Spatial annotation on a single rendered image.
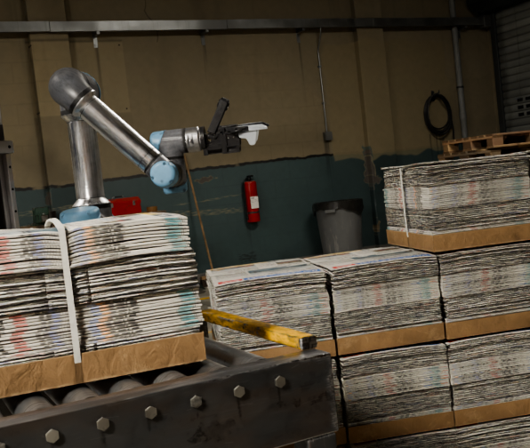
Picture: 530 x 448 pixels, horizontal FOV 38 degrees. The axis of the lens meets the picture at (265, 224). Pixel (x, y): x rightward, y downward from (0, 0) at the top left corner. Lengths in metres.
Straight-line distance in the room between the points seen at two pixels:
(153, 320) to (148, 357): 0.05
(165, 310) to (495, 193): 1.17
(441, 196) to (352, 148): 7.90
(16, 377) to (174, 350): 0.23
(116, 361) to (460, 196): 1.18
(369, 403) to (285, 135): 7.57
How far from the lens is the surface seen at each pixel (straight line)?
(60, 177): 8.44
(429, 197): 2.05
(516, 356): 2.18
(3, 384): 1.16
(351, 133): 9.95
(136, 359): 1.17
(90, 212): 2.28
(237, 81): 9.30
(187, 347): 1.19
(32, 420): 1.05
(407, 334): 2.06
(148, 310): 1.17
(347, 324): 2.01
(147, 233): 1.15
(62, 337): 1.16
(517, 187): 2.15
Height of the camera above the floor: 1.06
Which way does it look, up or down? 3 degrees down
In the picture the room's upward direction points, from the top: 6 degrees counter-clockwise
